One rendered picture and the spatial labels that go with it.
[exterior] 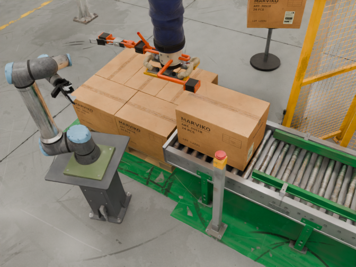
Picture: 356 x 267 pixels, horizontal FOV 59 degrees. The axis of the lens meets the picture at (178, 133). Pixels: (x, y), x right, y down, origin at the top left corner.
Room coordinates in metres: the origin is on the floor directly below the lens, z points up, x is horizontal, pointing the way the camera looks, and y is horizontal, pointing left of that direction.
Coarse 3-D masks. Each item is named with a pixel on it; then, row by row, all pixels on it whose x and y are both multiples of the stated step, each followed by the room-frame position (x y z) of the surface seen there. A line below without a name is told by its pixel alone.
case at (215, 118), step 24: (192, 96) 1.86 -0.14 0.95; (216, 96) 1.84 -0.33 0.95; (240, 96) 1.81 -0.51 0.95; (192, 120) 1.66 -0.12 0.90; (216, 120) 1.58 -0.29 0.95; (240, 120) 1.56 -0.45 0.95; (264, 120) 1.65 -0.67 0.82; (192, 144) 1.66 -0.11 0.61; (216, 144) 1.53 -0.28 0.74; (240, 144) 1.42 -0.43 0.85; (240, 168) 1.40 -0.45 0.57
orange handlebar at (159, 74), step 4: (112, 40) 2.24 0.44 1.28; (124, 40) 2.22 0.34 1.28; (124, 44) 2.17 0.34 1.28; (128, 44) 2.15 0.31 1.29; (132, 44) 2.19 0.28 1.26; (152, 48) 2.09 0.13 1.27; (152, 52) 2.04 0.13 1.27; (156, 52) 2.02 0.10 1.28; (184, 56) 1.94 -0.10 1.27; (188, 56) 1.93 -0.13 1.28; (172, 60) 1.90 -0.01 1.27; (184, 60) 1.90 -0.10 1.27; (188, 60) 1.90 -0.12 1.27; (168, 64) 1.86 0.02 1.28; (164, 68) 1.81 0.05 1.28; (160, 72) 1.77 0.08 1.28; (160, 76) 1.73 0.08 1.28; (164, 76) 1.72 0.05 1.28; (168, 80) 1.69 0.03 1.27; (172, 80) 1.68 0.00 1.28; (176, 80) 1.67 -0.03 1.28; (180, 80) 1.66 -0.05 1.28
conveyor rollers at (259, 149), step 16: (176, 144) 1.73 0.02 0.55; (272, 144) 1.63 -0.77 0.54; (288, 144) 1.61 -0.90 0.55; (256, 160) 1.49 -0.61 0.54; (304, 160) 1.44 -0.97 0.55; (320, 160) 1.42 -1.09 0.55; (288, 176) 1.31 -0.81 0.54; (352, 176) 1.25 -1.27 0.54; (320, 192) 1.14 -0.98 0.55; (336, 192) 1.13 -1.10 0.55; (352, 192) 1.12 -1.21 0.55
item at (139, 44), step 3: (138, 42) 2.15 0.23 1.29; (141, 42) 2.16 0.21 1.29; (135, 45) 2.11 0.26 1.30; (138, 45) 2.12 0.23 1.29; (141, 45) 2.12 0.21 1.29; (144, 45) 2.12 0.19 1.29; (135, 48) 2.09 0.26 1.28; (138, 48) 2.08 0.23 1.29; (141, 48) 2.06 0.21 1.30; (144, 48) 2.08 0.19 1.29; (147, 48) 2.11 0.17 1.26; (135, 51) 2.10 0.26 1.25; (138, 51) 2.08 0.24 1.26; (141, 51) 2.07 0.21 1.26; (144, 51) 2.07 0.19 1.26; (144, 54) 2.07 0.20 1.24
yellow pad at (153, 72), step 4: (156, 68) 1.94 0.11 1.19; (160, 68) 1.97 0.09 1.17; (144, 72) 1.95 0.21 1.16; (148, 72) 1.95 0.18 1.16; (152, 72) 1.94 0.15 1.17; (156, 72) 1.93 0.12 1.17; (172, 72) 1.88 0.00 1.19; (176, 72) 1.91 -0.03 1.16; (156, 76) 1.90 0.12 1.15; (168, 76) 1.87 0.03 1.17; (172, 76) 1.86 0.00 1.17; (176, 76) 1.86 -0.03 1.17; (188, 76) 1.85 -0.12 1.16; (184, 80) 1.81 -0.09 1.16
